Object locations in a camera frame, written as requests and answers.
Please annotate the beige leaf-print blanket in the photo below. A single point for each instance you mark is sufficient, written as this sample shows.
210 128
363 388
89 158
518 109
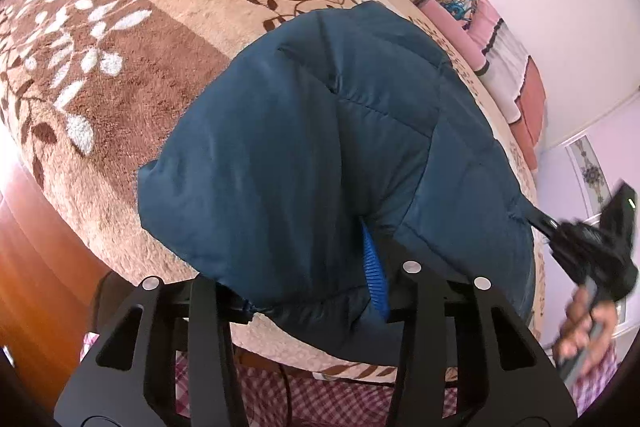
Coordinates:
125 57

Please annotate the dark teal quilted jacket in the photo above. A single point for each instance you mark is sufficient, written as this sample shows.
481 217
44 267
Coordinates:
310 147

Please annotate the white wardrobe with ornament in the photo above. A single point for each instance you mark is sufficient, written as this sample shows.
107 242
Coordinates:
595 167

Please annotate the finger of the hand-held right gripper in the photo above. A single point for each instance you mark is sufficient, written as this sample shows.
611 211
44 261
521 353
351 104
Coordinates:
542 222

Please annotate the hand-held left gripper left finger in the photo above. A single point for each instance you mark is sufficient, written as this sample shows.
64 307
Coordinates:
210 307

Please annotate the person's right hand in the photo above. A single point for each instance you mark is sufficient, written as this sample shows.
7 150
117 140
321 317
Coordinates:
575 332

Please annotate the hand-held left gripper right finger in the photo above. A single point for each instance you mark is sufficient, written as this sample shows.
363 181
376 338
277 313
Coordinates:
372 267

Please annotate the person's plaid pajama pants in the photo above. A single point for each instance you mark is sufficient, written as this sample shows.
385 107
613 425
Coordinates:
340 399

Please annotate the salmon pink quilt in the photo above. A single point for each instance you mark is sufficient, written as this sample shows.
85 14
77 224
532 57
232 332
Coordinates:
532 112

